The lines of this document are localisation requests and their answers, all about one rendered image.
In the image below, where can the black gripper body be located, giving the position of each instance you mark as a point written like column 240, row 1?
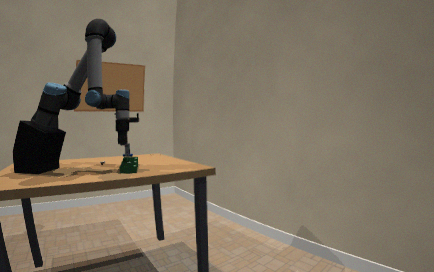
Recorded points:
column 122, row 125

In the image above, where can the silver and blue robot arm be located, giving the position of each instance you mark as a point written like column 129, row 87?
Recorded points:
column 67, row 96

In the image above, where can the green three-compartment bin rack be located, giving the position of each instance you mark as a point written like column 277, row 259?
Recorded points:
column 131, row 165

